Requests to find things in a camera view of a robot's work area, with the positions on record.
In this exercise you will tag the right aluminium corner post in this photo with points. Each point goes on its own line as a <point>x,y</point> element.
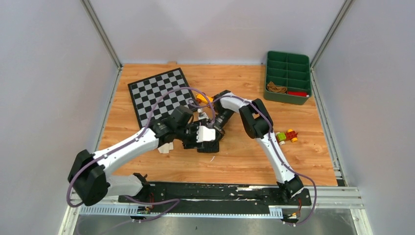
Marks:
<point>347,4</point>

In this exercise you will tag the black pinstriped underwear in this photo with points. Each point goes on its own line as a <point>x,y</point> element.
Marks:
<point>208,146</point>

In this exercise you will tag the left aluminium corner post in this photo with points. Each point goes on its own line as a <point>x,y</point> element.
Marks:
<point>101,32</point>

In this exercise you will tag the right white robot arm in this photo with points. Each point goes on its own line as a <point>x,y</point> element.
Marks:
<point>258,125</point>

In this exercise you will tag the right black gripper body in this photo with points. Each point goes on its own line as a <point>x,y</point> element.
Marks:
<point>219,124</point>

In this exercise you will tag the green compartment tray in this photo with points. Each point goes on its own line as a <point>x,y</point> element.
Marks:
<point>290,70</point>

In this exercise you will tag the brown underwear white waistband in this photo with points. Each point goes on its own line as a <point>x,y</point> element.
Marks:
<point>272,87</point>

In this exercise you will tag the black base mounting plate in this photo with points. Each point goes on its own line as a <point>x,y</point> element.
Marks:
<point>270,195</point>

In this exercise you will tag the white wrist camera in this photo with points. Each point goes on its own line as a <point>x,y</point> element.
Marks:
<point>205,134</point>
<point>202,115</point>

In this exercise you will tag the black white chessboard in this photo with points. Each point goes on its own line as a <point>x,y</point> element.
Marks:
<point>159,94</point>

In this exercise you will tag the pink underwear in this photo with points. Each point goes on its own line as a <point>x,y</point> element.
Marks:
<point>166,148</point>

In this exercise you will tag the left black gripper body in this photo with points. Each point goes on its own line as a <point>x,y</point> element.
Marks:
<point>189,135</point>

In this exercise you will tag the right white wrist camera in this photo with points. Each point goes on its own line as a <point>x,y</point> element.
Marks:
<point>202,115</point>

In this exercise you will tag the yellow toy brick car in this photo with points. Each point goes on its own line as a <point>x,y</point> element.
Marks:
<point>204,99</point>

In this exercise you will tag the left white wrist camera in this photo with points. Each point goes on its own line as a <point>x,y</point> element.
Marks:
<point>205,134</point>

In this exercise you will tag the aluminium corner post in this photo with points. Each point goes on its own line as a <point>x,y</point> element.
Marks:
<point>347,4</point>
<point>101,32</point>

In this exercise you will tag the red green toy car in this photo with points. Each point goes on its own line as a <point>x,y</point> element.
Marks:
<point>289,135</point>

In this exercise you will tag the aluminium front rail frame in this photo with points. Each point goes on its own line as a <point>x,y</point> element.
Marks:
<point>325,198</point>

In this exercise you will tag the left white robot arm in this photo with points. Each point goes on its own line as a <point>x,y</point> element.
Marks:
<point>91,175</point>

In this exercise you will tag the red item in tray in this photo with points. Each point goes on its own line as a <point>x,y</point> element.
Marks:
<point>296,93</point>

